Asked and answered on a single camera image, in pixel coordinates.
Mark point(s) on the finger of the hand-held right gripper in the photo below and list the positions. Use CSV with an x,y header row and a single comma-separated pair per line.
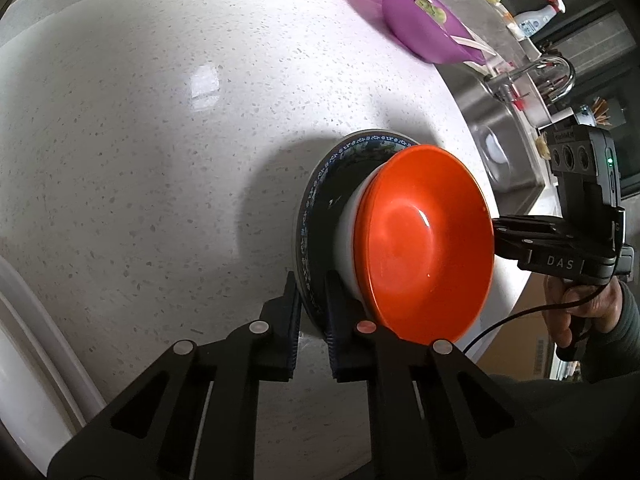
x,y
530,232

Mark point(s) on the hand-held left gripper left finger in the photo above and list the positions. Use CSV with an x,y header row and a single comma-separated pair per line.
x,y
292,322

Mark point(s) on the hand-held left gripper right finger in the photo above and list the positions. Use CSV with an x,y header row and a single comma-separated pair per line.
x,y
336,345

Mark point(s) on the orange plastic bowl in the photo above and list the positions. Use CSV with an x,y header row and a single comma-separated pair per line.
x,y
430,240

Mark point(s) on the white bowl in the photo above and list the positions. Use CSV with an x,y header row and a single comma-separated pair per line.
x,y
350,230

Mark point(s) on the blue patterned ceramic bowl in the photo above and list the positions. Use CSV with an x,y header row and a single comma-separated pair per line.
x,y
330,180

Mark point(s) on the person's right forearm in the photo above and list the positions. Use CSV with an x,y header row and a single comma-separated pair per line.
x,y
620,340

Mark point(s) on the person's right hand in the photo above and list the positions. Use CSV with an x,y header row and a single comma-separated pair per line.
x,y
562,315

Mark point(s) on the chopstick holder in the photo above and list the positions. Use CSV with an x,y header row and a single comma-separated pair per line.
x,y
595,112

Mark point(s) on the cardboard box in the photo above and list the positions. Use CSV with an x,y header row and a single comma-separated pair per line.
x,y
530,330

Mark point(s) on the white cup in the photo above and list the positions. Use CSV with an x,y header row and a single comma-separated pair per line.
x,y
537,112

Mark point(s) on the stainless steel sink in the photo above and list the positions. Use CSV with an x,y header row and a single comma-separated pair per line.
x,y
480,110

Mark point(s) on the chrome faucet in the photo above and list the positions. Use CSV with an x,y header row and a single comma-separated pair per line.
x,y
555,67

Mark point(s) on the white spray bottle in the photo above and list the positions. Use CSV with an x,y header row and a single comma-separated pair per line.
x,y
540,15

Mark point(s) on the white spoon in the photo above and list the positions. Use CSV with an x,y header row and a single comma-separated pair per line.
x,y
475,44

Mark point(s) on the person's dark clothing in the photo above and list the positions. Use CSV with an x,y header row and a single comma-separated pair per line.
x,y
575,425

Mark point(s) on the purple plastic basin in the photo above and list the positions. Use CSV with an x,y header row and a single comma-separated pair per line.
x,y
425,20

